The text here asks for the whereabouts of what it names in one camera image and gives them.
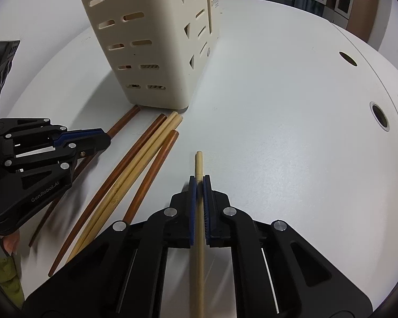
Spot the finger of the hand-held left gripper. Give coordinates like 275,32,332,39
5,132,112,177
0,118,106,155

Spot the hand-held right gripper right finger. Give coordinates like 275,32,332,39
202,174,374,318

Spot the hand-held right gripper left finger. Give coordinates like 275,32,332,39
23,175,200,318

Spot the light bamboo chopstick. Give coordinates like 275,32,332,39
194,151,206,318

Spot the bunch of wooden chopsticks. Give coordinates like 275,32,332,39
29,105,184,277

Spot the cream plastic utensil holder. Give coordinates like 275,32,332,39
72,0,221,111

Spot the person's left hand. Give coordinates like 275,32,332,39
0,227,21,254

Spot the person's green patterned clothing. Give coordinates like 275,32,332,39
0,238,26,309

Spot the brown cabinet with glass doors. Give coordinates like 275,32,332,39
331,0,383,42

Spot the silver ringed desk cable hole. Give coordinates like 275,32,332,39
369,101,390,132

